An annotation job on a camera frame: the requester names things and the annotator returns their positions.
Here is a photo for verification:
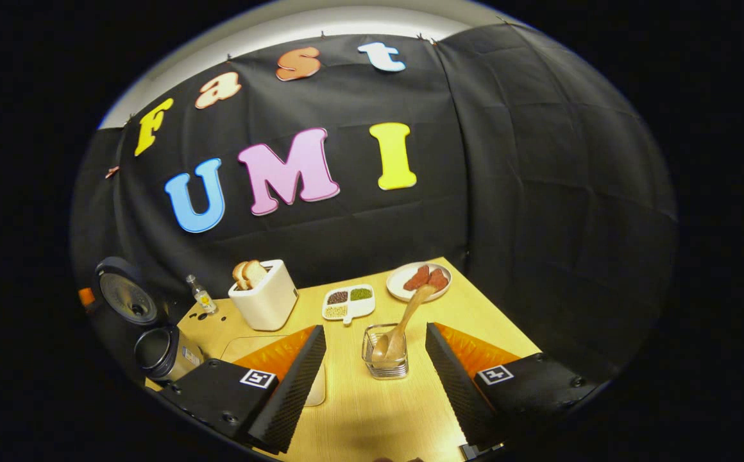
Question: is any wire chopstick holder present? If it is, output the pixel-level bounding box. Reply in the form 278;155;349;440
362;323;409;381

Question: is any small clear glass bottle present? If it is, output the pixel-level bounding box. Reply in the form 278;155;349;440
186;275;219;315

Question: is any clear plastic container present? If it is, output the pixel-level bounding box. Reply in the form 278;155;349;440
220;334;327;409

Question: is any white round plate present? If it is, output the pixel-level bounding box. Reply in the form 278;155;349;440
386;262;453;303

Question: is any white divided dish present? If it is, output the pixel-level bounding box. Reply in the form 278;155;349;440
322;284;376;326

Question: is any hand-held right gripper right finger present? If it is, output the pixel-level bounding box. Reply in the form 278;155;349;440
425;322;598;460

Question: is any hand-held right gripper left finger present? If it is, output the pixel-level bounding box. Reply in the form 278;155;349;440
156;325;327;455

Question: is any white toaster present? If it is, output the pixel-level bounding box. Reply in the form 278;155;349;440
228;259;299;332

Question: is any dark grey rice cooker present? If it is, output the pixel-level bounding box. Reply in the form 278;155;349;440
93;257;209;384

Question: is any wooden spoon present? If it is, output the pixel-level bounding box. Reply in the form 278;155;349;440
372;284;438;363

